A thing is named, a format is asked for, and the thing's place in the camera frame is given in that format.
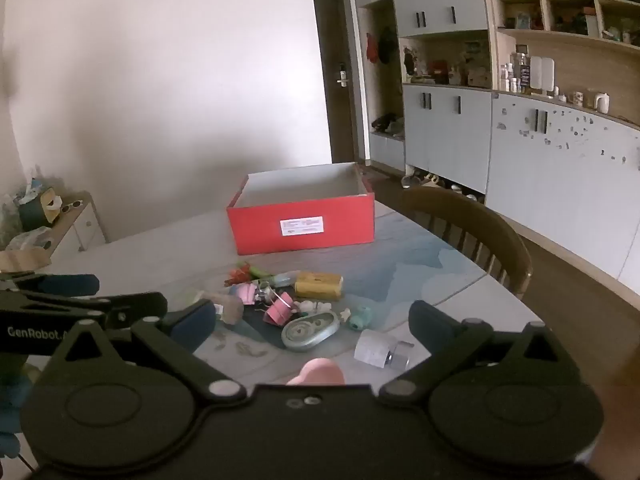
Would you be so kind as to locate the white roll with metal cap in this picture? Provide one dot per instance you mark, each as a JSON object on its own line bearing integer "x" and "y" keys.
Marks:
{"x": 372, "y": 349}

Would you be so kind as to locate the person's left hand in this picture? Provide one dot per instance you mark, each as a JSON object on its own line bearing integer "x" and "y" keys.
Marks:
{"x": 7, "y": 430}

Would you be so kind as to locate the red hanging cloth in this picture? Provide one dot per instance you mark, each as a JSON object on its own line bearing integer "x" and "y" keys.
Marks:
{"x": 371, "y": 47}

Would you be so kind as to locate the wooden chair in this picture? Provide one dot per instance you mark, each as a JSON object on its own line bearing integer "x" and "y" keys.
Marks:
{"x": 467, "y": 220}

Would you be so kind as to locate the white sunglasses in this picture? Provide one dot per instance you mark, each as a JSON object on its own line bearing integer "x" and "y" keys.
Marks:
{"x": 72, "y": 206}

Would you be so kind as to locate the yellow rectangular box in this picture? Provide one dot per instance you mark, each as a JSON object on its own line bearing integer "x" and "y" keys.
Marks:
{"x": 319, "y": 285}

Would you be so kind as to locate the glass jar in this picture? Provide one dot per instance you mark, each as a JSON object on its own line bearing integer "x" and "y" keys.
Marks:
{"x": 229, "y": 309}

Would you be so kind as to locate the clear plastic bottle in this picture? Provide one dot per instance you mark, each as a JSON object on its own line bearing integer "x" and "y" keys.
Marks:
{"x": 286, "y": 278}

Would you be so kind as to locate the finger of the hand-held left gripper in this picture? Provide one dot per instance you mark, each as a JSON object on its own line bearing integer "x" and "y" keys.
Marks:
{"x": 70, "y": 284}
{"x": 140, "y": 306}

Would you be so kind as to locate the doormat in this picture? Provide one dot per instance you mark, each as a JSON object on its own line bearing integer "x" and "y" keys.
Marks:
{"x": 377, "y": 172}

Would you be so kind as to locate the row of shoes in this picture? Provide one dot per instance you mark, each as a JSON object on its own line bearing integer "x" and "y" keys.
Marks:
{"x": 435, "y": 180}

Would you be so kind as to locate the pink rounded case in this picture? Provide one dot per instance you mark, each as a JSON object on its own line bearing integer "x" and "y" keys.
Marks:
{"x": 317, "y": 374}

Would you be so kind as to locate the red cardboard box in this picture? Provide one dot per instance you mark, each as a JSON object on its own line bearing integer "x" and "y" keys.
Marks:
{"x": 260, "y": 230}

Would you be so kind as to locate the teal and yellow tissue box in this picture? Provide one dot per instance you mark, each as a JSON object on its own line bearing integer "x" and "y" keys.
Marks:
{"x": 37, "y": 210}

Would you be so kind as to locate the brown cardboard carton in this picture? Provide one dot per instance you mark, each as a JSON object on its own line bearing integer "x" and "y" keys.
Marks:
{"x": 22, "y": 259}

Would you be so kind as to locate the white side cabinet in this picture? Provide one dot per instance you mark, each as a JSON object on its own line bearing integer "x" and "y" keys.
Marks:
{"x": 80, "y": 232}

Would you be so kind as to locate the teal plastic toy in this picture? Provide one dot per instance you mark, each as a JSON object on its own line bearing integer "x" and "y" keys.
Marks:
{"x": 361, "y": 318}

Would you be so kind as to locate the dark wooden door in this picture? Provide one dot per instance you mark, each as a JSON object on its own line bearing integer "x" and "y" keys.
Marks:
{"x": 334, "y": 35}

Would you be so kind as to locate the low white bench cabinet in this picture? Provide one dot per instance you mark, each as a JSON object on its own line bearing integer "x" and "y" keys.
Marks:
{"x": 387, "y": 150}

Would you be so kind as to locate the wooden open shelf unit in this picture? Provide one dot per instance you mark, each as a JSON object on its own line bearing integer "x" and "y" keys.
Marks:
{"x": 575, "y": 55}

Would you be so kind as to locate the white lower cabinet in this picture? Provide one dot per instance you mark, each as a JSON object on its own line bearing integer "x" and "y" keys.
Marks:
{"x": 445, "y": 135}

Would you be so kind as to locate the grey-green tape dispenser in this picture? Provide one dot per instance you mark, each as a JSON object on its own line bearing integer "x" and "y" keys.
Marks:
{"x": 310, "y": 331}

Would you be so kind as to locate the long white sideboard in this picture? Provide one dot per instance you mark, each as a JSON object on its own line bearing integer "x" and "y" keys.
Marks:
{"x": 565, "y": 185}

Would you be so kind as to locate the white cup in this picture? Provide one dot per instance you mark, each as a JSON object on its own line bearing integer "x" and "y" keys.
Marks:
{"x": 601, "y": 102}

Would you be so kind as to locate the small white figure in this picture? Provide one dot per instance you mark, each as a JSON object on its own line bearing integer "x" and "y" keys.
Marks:
{"x": 312, "y": 306}

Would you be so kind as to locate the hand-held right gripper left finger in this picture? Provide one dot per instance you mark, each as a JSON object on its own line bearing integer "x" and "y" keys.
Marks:
{"x": 192, "y": 324}

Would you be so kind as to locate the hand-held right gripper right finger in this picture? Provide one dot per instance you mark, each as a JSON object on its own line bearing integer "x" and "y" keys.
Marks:
{"x": 429, "y": 319}

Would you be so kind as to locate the clear plastic bag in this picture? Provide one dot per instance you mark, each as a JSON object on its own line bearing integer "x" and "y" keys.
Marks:
{"x": 27, "y": 237}

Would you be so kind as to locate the small pink binder clip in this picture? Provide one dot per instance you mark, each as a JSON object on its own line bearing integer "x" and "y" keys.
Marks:
{"x": 245, "y": 293}

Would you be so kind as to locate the large pink binder clip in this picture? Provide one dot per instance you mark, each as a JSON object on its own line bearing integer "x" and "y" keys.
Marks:
{"x": 278, "y": 312}

